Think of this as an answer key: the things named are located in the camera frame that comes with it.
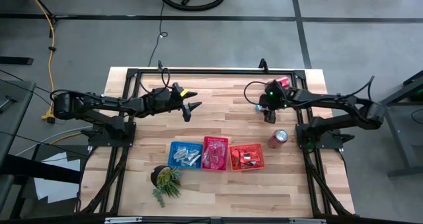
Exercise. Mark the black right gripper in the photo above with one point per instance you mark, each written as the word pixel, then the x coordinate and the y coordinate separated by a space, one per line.
pixel 274 96

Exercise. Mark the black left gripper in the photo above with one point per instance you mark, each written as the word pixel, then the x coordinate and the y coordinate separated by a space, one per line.
pixel 162 101

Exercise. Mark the orange candy wrapper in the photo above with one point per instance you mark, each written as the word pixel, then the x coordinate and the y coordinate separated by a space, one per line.
pixel 247 164
pixel 236 157
pixel 255 156
pixel 245 155

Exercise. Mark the silver blue candy wrapper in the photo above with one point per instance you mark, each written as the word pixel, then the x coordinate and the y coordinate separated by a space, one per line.
pixel 191 151

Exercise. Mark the pink candy wrapper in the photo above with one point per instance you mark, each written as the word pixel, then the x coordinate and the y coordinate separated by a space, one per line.
pixel 221 163
pixel 211 160
pixel 216 148

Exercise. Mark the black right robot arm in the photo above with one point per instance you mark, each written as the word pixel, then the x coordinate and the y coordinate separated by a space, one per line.
pixel 330 101

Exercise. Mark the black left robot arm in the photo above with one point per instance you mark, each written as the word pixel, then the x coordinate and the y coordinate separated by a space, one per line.
pixel 99 103

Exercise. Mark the red soda can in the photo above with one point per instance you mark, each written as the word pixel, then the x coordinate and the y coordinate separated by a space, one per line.
pixel 285 82
pixel 277 139

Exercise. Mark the red plastic basket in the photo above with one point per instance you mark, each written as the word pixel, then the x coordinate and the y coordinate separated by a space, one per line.
pixel 216 138

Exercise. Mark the blue plastic basket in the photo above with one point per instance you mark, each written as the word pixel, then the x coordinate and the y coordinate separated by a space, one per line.
pixel 170 155

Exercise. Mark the orange plastic basket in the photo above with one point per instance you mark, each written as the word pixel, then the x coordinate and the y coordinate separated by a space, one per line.
pixel 248 168

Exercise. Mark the potted green succulent plant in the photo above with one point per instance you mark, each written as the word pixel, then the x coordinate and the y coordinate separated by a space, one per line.
pixel 167 181

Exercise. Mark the dark grey metal stand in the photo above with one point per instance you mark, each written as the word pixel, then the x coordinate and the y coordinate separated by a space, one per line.
pixel 401 138

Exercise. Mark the white paper sheets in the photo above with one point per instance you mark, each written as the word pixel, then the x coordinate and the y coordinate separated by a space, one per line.
pixel 56 187

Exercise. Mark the grey desk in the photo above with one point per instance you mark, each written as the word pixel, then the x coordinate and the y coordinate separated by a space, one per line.
pixel 16 111

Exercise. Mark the flat black bar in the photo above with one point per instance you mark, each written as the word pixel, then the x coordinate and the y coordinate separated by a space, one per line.
pixel 16 60

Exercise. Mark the black metal table frame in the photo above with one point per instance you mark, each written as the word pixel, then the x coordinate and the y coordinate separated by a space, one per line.
pixel 215 72

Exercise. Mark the black camera mount beam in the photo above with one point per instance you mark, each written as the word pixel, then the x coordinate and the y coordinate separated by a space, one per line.
pixel 211 221

